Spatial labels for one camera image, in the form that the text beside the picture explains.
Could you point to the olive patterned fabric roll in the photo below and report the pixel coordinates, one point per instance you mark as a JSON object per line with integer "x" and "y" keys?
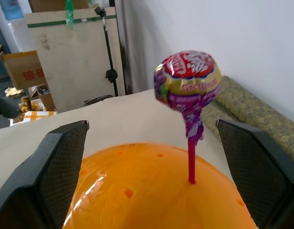
{"x": 251, "y": 112}

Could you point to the yellow checkered cloth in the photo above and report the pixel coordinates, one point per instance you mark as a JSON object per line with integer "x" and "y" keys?
{"x": 34, "y": 116}

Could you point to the white wooden board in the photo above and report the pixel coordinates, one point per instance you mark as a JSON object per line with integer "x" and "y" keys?
{"x": 77, "y": 59}

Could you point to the orange dome lollipop holder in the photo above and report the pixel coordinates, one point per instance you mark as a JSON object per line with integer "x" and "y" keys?
{"x": 151, "y": 190}

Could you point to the small open cardboard box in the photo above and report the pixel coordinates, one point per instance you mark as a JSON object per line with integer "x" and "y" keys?
{"x": 43, "y": 96}

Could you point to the purple wrapped lollipop red stick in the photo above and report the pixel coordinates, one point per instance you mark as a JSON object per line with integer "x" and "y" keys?
{"x": 188, "y": 90}

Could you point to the cardboard box red print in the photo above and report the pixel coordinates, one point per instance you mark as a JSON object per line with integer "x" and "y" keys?
{"x": 21, "y": 69}

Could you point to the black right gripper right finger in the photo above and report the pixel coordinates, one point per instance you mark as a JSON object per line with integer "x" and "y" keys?
{"x": 261, "y": 164}

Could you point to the black tripod stand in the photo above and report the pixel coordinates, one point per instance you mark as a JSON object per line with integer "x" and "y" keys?
{"x": 109, "y": 52}

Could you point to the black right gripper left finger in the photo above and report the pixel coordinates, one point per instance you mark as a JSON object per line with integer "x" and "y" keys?
{"x": 51, "y": 167}

